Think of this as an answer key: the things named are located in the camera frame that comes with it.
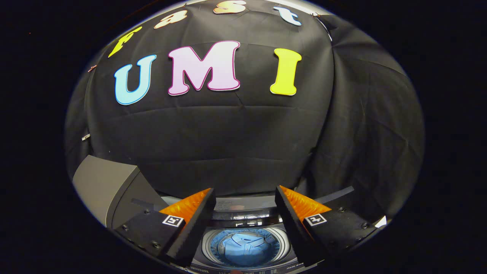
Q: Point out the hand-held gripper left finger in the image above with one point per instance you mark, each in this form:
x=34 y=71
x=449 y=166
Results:
x=196 y=224

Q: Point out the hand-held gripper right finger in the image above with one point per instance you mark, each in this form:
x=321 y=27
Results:
x=293 y=224

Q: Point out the grey washing machine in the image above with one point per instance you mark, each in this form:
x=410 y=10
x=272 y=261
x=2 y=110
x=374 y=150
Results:
x=243 y=205

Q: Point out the light blue polo shirt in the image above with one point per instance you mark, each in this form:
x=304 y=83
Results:
x=245 y=249

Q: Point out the silver clip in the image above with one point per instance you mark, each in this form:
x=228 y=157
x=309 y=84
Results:
x=86 y=137

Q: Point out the copper clip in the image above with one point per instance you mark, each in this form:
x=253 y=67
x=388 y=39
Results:
x=92 y=68

